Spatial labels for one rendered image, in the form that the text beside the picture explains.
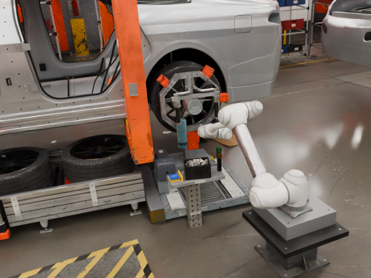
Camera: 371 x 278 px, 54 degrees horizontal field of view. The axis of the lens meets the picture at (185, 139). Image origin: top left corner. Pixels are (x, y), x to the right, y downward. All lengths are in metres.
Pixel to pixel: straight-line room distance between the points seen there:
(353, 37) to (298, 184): 2.94
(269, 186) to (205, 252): 0.78
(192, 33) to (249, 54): 0.58
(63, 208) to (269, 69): 2.25
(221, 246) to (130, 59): 1.53
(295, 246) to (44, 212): 1.96
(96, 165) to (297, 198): 1.64
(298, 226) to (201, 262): 0.75
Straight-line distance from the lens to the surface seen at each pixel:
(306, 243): 2.46
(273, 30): 3.59
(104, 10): 5.39
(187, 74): 3.18
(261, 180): 2.34
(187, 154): 3.59
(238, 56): 3.47
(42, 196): 3.16
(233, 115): 2.49
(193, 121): 3.43
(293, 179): 2.39
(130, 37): 2.67
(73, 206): 3.19
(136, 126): 2.82
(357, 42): 4.96
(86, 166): 3.15
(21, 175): 3.24
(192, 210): 2.97
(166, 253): 2.83
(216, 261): 2.74
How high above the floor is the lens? 1.82
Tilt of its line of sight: 23 degrees down
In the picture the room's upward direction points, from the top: 4 degrees counter-clockwise
